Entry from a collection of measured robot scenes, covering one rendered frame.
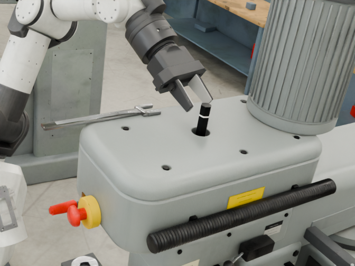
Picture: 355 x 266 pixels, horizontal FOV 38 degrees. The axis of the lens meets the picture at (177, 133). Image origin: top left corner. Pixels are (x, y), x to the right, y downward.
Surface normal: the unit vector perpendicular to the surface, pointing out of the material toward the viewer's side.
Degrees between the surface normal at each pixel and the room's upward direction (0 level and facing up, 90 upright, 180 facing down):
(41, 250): 0
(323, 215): 90
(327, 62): 90
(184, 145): 0
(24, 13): 62
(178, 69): 30
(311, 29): 90
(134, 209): 90
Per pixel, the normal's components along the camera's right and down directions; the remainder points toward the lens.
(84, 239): 0.15, -0.87
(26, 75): 0.73, 0.30
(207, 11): -0.82, 0.16
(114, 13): -0.62, 0.22
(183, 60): 0.49, -0.54
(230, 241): 0.54, 0.47
